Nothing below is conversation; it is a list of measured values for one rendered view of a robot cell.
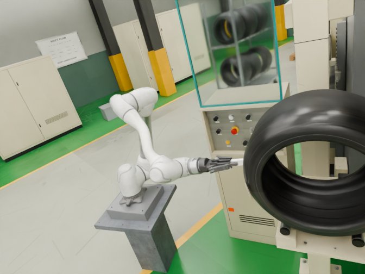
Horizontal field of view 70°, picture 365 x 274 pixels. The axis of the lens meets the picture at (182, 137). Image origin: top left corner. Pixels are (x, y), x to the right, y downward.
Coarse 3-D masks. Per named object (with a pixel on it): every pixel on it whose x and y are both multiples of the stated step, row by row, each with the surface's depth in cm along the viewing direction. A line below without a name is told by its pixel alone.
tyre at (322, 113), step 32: (320, 96) 97; (352, 96) 96; (256, 128) 109; (288, 128) 92; (320, 128) 87; (352, 128) 83; (256, 160) 103; (256, 192) 112; (288, 192) 133; (320, 192) 130; (352, 192) 121; (288, 224) 113; (320, 224) 108; (352, 224) 100
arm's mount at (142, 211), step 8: (144, 184) 215; (152, 192) 203; (160, 192) 205; (120, 200) 201; (144, 200) 196; (152, 200) 194; (112, 208) 194; (120, 208) 192; (128, 208) 191; (136, 208) 189; (144, 208) 187; (152, 208) 192; (112, 216) 196; (120, 216) 193; (128, 216) 189; (136, 216) 186; (144, 216) 183
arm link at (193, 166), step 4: (188, 160) 135; (192, 160) 133; (196, 160) 132; (188, 164) 133; (192, 164) 132; (196, 164) 131; (188, 168) 133; (192, 168) 132; (196, 168) 131; (192, 172) 133; (196, 172) 132; (200, 172) 133
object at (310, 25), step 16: (304, 0) 103; (320, 0) 101; (304, 16) 106; (320, 16) 103; (304, 32) 108; (320, 32) 106; (304, 48) 111; (320, 48) 109; (304, 64) 114; (320, 64) 112; (304, 80) 118; (320, 80) 115; (304, 144) 133; (320, 144) 129; (304, 160) 137; (320, 160) 133; (320, 176) 138; (320, 256) 165; (320, 272) 172
